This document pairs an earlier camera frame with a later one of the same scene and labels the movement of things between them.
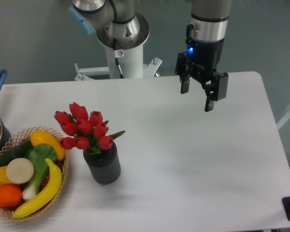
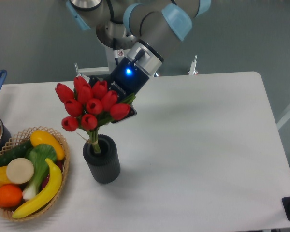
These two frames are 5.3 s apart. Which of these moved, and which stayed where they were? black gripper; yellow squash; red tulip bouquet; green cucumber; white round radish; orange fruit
Moved: black gripper; red tulip bouquet
Stayed: yellow squash; orange fruit; green cucumber; white round radish
